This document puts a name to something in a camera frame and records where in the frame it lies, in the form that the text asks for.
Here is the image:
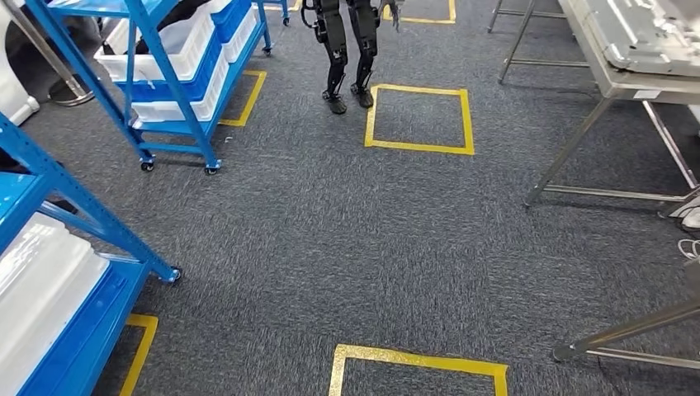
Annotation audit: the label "blue plastic crate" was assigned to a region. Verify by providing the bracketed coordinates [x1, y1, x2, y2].
[209, 0, 253, 44]
[19, 261, 149, 396]
[116, 30, 225, 105]

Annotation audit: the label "yellow floor tape square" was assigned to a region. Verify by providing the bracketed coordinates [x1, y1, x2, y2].
[381, 0, 457, 26]
[218, 69, 269, 129]
[364, 82, 475, 158]
[328, 342, 509, 396]

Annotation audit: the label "black plastic parts in crate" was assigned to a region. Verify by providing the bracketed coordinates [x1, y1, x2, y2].
[134, 0, 211, 56]

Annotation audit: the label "grey metal panel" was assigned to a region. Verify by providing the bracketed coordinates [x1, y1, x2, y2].
[565, 0, 700, 78]

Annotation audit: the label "black humanoid robot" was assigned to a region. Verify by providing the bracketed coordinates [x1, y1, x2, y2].
[300, 0, 406, 116]

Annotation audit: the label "large blue metal shelf rack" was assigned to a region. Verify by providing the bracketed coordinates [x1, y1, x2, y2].
[0, 111, 182, 396]

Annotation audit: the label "stainless steel table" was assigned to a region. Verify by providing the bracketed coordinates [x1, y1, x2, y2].
[552, 262, 700, 373]
[486, 0, 594, 85]

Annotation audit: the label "blue wheeled shelf cart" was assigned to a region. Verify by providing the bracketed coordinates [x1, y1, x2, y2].
[24, 0, 275, 177]

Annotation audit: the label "stainless steel workbench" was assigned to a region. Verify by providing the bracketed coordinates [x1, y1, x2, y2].
[523, 0, 700, 219]

